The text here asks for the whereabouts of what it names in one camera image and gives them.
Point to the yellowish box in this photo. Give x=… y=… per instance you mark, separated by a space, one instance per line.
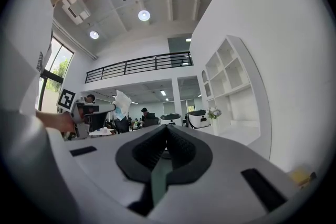
x=299 y=176

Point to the round ceiling light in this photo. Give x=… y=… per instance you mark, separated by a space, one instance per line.
x=94 y=34
x=144 y=15

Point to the white and lilac flower bouquet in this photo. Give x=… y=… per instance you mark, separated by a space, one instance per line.
x=213 y=112

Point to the black office chair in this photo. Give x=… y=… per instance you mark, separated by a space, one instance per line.
x=152 y=122

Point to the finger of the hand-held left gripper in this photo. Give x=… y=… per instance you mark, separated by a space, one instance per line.
x=106 y=108

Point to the tall white vase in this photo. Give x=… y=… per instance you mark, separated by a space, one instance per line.
x=215 y=126

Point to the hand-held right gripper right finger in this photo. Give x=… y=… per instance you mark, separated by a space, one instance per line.
x=223 y=170

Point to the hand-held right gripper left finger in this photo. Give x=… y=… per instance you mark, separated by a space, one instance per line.
x=110 y=154

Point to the white ceiling air conditioner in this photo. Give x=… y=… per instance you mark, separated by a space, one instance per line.
x=74 y=9

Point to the person's white shirt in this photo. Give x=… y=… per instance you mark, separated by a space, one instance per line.
x=21 y=73

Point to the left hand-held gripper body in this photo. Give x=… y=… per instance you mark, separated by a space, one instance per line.
x=80 y=123

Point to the large black-framed window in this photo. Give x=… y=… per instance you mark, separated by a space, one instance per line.
x=56 y=60

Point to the white shelf desk unit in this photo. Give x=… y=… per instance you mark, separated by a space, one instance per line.
x=236 y=102

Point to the person's left forearm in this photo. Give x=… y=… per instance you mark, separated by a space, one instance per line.
x=56 y=121

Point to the black mezzanine railing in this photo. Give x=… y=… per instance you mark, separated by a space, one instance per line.
x=156 y=63

